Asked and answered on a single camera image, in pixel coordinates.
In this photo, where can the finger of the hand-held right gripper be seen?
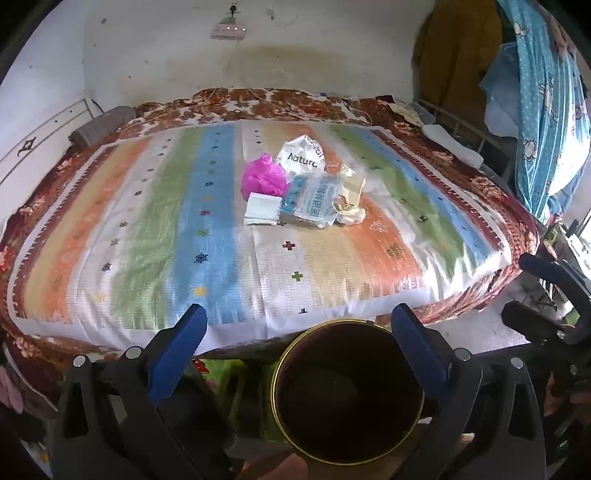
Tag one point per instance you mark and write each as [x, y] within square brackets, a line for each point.
[521, 314]
[535, 264]

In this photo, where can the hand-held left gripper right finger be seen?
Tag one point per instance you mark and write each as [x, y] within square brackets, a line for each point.
[418, 355]

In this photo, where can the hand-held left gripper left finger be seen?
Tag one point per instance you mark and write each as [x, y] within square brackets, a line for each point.
[178, 360]

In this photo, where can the dark bin with gold rim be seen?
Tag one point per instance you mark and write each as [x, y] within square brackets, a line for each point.
[341, 401]

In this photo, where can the white green box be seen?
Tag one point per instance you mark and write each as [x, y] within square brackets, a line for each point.
[262, 208]

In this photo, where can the beige plastic wrapper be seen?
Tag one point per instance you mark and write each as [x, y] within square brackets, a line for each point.
[352, 191]

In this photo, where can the clear blue printed packet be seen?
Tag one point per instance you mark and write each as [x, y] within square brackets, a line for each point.
[311, 201]

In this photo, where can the pink plastic bag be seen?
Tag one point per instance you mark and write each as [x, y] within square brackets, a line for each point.
[263, 177]

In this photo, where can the white paper bag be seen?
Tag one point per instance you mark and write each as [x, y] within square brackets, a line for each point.
[302, 154]

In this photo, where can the green floral cloth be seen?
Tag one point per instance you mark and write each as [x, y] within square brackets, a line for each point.
[221, 383]

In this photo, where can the brown floral blanket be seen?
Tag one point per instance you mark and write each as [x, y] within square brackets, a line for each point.
[503, 203]

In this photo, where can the striped colourful mat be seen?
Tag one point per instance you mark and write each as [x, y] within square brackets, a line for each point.
[194, 240]

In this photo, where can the white pillow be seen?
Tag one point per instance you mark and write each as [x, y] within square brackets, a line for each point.
[450, 143]

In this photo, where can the blue printed hanging cloth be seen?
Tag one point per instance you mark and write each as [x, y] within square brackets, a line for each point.
[549, 115]

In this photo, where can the pink cloth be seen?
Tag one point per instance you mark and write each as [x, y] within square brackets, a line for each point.
[11, 390]

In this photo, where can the light blue denim garment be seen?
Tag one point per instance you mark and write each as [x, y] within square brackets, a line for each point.
[501, 92]

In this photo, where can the cream folded cloth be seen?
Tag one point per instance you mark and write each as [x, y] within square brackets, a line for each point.
[402, 113]

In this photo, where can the mustard brown hanging garment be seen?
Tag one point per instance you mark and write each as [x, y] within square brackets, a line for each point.
[457, 55]

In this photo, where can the grey rolled cloth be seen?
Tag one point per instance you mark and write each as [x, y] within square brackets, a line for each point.
[104, 127]

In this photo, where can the white bed headboard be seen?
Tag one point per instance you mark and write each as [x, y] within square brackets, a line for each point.
[41, 143]

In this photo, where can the white power strip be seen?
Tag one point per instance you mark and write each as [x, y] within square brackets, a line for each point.
[228, 30]

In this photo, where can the metal bed rail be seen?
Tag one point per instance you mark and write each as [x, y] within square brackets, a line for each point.
[489, 138]

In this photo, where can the black wall plug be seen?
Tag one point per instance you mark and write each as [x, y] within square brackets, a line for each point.
[232, 8]

